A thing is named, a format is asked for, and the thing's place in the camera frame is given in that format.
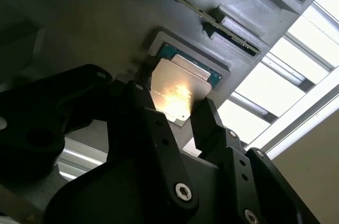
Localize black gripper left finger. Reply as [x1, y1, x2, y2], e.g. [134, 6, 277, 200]
[0, 64, 200, 218]

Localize silver CPU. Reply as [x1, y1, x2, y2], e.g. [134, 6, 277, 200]
[148, 43, 224, 130]

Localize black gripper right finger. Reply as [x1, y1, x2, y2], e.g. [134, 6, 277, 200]
[190, 98, 318, 224]

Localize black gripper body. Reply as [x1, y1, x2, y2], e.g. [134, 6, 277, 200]
[44, 154, 239, 224]

